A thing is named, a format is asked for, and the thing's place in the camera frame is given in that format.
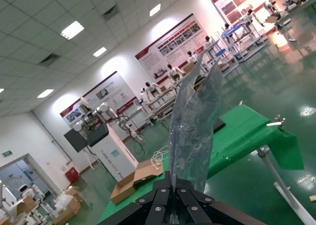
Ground green tablecloth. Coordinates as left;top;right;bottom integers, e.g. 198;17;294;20
97;105;305;225

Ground translucent antistatic bag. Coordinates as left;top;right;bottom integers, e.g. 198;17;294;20
168;50;223;225

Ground white frame workbench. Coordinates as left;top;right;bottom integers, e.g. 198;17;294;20
145;88;179;123

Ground red-trimmed wall poster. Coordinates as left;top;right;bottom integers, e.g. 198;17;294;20
60;71;138;127
135;13;209;81
211;0;256;25

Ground white cable coil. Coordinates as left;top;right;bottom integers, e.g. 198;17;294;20
151;147;171;172

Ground white table leg with foot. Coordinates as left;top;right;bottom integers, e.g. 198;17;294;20
257;145;316;225

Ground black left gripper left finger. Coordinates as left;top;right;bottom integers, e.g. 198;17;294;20
97;172;174;225

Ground black flat tray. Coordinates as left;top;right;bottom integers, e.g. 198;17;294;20
212;118;227;134

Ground small white service robot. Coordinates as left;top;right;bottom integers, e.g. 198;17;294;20
18;184;35;198

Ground cardboard boxes with plastic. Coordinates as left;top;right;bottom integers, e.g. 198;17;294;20
50;186;83;225

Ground dark ceiling vent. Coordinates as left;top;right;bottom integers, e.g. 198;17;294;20
39;53;60;67
102;6;121;22

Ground black monitor on stand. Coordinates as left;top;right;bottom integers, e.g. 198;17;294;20
63;130;96;171

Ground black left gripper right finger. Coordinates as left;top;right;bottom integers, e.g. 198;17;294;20
173;179;267;225

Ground red fire equipment box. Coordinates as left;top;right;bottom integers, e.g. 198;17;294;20
64;168;80;183

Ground white shelf rack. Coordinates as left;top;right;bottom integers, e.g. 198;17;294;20
221;14;269;62
202;39;240;77

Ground open flat cardboard box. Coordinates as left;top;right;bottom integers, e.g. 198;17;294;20
110;158;165;206

